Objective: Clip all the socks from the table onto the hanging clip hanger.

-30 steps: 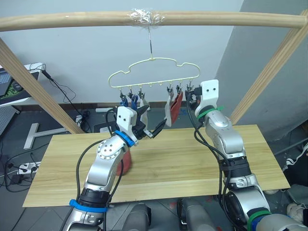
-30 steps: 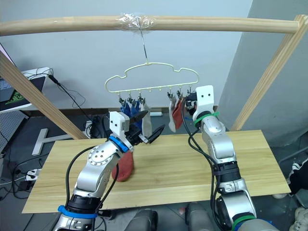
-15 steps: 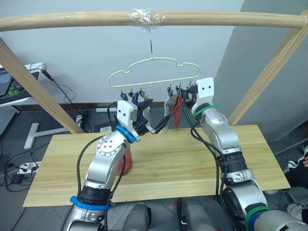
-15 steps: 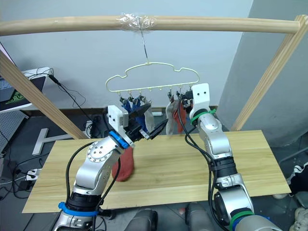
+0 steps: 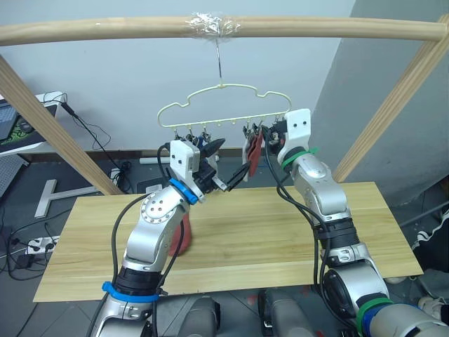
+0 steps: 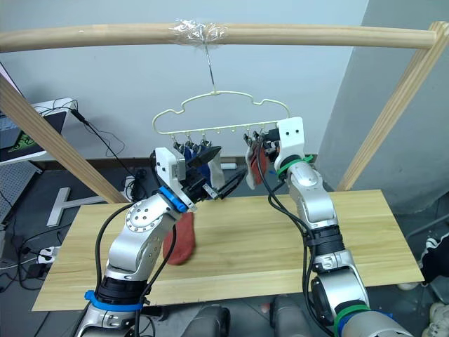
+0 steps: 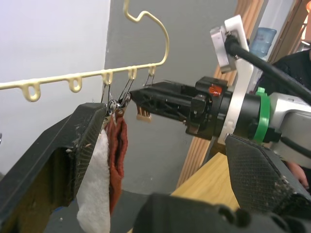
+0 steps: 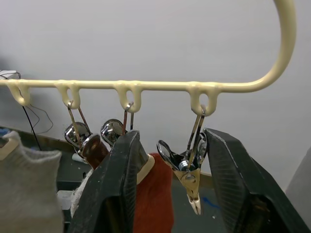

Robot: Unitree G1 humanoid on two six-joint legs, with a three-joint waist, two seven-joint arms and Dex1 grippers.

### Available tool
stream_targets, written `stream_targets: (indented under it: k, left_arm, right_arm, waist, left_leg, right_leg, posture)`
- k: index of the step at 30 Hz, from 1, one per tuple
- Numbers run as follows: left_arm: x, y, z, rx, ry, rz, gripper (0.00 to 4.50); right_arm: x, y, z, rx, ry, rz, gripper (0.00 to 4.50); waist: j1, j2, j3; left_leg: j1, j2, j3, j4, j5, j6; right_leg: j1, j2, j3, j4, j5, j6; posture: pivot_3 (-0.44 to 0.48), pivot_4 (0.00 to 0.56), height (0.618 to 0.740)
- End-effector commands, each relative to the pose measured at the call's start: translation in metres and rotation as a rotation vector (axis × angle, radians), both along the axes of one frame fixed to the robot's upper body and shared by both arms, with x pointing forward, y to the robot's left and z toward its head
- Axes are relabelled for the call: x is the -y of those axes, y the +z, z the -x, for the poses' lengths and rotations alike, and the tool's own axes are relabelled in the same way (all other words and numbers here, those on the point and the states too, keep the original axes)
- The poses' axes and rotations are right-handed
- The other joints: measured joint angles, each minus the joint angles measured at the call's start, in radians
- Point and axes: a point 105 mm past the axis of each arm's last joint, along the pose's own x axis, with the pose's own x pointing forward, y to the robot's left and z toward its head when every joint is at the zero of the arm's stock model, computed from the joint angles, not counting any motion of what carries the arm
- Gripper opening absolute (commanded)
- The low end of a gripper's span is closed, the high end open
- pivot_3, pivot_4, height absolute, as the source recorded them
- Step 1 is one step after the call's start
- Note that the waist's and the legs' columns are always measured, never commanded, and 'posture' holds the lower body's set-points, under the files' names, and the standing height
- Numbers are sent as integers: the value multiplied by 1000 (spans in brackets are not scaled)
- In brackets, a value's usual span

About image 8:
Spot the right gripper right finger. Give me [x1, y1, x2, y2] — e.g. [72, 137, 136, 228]
[203, 128, 311, 233]

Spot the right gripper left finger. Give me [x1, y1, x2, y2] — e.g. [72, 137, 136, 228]
[69, 130, 149, 233]

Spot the red sock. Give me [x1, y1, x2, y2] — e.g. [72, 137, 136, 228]
[133, 152, 175, 233]

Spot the chrome sock clip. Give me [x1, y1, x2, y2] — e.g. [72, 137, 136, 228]
[100, 102, 156, 185]
[156, 106, 209, 216]
[64, 100, 110, 171]

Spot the cream clip hanger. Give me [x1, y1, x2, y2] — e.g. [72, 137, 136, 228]
[0, 0, 297, 115]

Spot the black wall cable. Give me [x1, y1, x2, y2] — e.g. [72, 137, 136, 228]
[22, 104, 53, 152]

